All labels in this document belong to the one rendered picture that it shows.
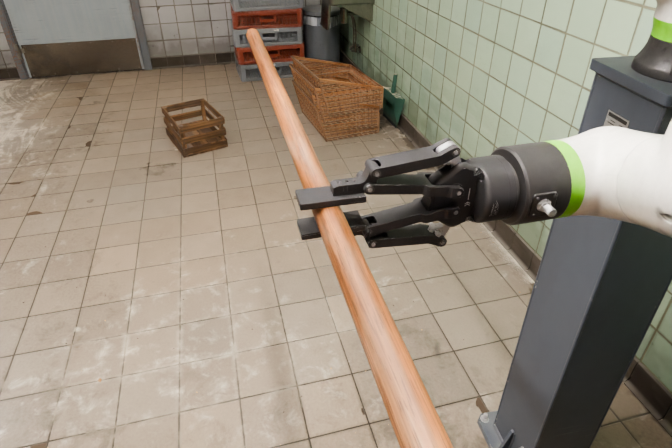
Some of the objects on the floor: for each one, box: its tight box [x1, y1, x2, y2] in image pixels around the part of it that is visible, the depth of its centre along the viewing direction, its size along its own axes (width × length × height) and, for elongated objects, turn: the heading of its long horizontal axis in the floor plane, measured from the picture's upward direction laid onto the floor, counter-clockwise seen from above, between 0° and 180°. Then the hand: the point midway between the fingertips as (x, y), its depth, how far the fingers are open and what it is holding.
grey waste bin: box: [302, 5, 340, 71], centre depth 457 cm, size 37×37×55 cm
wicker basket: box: [292, 80, 380, 142], centre depth 354 cm, size 49×56×28 cm
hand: (329, 210), depth 52 cm, fingers open, 3 cm apart
